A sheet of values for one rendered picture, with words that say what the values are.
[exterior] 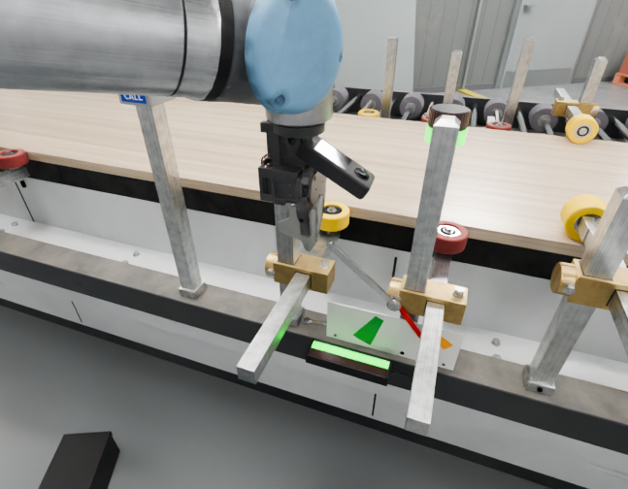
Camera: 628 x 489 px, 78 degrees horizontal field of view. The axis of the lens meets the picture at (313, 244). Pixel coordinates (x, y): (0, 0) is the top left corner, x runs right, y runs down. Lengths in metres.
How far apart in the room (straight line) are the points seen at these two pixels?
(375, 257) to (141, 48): 0.78
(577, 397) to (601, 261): 0.31
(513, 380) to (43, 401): 1.63
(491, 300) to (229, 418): 1.02
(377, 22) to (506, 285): 4.57
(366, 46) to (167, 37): 4.97
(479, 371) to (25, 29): 0.81
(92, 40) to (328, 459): 1.38
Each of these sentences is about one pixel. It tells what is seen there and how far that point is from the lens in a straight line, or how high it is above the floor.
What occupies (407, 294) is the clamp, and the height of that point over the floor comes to 0.86.
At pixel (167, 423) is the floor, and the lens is 1.64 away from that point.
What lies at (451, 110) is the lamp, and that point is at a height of 1.17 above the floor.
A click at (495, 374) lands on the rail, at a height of 0.70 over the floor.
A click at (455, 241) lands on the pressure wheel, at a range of 0.81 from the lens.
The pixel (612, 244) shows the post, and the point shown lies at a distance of 0.68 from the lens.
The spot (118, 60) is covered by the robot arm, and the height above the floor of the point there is 1.29.
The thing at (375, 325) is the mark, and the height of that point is 0.77.
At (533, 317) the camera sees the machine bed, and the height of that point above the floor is 0.69.
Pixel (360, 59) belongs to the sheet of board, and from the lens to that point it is 5.18.
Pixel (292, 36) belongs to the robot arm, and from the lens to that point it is 0.30.
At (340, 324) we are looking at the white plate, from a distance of 0.81.
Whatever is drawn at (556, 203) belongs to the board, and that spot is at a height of 0.90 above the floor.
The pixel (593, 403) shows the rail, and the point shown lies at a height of 0.70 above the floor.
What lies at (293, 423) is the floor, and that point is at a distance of 1.55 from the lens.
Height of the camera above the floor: 1.33
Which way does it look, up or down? 34 degrees down
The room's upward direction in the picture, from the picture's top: straight up
